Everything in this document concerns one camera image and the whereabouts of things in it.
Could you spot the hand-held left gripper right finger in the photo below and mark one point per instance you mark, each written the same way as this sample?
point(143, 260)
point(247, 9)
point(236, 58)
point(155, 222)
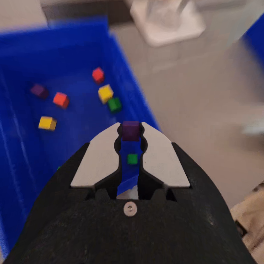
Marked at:
point(165, 163)

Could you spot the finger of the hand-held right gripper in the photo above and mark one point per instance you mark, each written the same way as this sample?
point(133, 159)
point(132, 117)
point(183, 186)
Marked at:
point(254, 127)

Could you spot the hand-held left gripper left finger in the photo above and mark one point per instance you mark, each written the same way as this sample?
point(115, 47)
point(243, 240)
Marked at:
point(97, 163)

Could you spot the purple wooden cube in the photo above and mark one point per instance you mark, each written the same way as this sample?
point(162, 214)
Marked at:
point(39, 90)
point(131, 131)

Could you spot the blue plastic bin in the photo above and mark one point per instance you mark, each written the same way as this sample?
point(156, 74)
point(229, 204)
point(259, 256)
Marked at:
point(72, 51)
point(255, 41)

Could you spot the orange wooden cube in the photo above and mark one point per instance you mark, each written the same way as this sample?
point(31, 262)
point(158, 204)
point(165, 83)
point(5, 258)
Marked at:
point(98, 75)
point(60, 100)

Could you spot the wooden document stand white base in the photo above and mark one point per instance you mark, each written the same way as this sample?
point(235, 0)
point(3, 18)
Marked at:
point(171, 26)

